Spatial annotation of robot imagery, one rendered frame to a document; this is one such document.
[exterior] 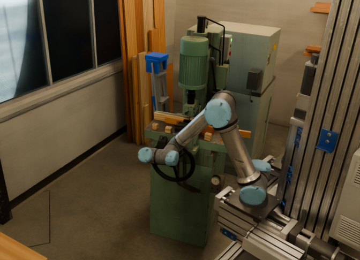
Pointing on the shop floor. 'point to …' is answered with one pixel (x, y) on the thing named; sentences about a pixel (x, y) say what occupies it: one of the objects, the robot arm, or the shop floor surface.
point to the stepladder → (155, 69)
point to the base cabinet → (184, 203)
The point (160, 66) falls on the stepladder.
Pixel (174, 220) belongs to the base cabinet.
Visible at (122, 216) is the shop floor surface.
